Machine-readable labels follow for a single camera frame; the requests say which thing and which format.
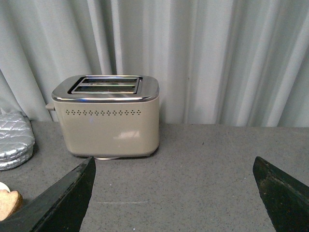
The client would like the silver quilted oven mitt top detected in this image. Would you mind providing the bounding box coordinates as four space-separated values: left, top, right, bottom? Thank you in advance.
0 112 35 162

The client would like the toasted bread slice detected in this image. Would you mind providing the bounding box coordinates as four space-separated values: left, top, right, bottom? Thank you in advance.
0 189 23 221

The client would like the beige two-slot toaster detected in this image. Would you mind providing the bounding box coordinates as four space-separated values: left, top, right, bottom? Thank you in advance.
46 75 159 160

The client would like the silver quilted oven mitt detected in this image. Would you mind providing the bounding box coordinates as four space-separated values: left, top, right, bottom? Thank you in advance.
0 146 33 171
0 112 35 162

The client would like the light grey curtain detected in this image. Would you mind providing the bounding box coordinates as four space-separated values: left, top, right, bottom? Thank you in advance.
0 0 309 127

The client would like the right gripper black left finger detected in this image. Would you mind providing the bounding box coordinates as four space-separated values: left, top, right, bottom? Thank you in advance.
0 157 96 232

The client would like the silver quilted oven mitt bottom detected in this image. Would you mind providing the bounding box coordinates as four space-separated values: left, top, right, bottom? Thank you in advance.
0 146 33 171

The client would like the white round plate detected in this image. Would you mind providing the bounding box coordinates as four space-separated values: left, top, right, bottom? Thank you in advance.
0 182 11 192

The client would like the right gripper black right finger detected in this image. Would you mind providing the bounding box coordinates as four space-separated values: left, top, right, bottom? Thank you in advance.
253 157 309 232

